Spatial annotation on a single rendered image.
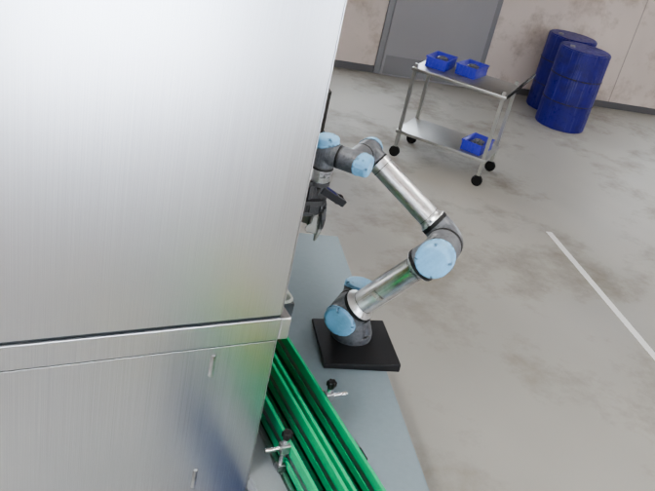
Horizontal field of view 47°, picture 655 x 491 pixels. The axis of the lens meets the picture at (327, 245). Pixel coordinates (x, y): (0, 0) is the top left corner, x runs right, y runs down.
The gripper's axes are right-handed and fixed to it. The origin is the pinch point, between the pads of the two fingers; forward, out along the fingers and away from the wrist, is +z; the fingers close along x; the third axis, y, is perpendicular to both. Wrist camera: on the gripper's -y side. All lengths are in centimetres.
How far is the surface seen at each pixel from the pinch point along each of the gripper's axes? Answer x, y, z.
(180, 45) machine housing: 73, 74, -81
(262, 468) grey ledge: 69, 39, 30
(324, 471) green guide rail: 78, 25, 26
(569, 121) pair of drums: -397, -507, 104
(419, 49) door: -552, -395, 81
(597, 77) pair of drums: -394, -521, 53
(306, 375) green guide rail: 44, 16, 23
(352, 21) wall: -579, -314, 64
